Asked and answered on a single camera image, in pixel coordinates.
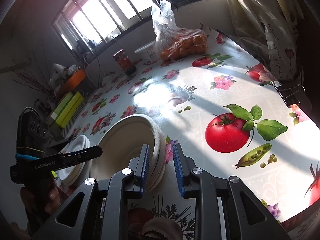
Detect person's left hand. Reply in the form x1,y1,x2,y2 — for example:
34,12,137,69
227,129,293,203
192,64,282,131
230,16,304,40
20,181,64,236

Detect small white foam plate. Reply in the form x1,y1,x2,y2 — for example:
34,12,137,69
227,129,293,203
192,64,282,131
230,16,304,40
55,134,91,187

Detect green white box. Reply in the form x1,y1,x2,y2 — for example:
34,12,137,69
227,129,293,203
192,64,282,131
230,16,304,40
46,92,73,126

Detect yellow-green box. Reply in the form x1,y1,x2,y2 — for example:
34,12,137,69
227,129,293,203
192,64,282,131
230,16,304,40
55,92,84,128

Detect beige paper bowl stack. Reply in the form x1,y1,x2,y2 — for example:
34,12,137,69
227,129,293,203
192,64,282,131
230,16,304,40
90,114,166,192

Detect orange round container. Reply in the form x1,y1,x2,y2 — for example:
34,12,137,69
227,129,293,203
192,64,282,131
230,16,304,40
56,69,86,98

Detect glass jar red lid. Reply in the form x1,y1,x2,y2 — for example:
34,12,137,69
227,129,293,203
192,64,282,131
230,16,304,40
113,49,136,76

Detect black table clamp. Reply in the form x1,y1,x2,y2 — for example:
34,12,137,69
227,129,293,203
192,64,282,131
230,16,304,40
273,80,312,115

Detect white plastic yogurt tub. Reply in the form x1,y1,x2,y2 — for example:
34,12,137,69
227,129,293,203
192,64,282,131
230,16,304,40
135,41,159,65

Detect window metal bars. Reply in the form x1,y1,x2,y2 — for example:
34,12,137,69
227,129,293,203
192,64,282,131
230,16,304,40
51,0,223,61

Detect plastic bag of oranges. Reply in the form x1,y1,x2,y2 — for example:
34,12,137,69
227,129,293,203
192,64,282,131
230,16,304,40
151,0,208,62

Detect patterned curtain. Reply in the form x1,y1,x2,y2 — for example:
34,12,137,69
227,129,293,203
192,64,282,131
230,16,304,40
227,0,304,81

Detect white cable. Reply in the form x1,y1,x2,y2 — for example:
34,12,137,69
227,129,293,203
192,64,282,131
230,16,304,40
82,52,101,86

